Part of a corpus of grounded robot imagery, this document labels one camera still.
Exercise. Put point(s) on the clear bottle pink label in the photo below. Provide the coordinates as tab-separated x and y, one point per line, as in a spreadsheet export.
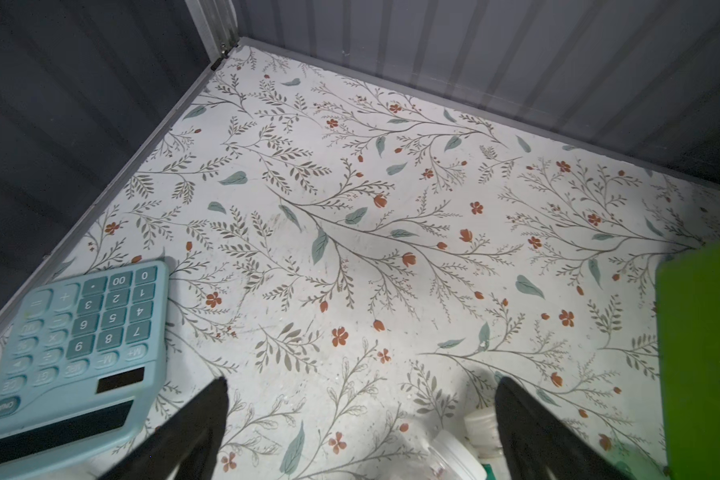
448	458

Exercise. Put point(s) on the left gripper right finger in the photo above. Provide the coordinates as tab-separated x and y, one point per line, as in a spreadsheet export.
536	445

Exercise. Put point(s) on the green bin with black liner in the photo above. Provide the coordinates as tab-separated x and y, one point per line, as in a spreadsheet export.
688	324

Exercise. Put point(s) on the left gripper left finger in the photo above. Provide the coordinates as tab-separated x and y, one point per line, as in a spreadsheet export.
186	445

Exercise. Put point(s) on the clear bottle green-white label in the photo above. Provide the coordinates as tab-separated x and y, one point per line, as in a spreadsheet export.
482	434

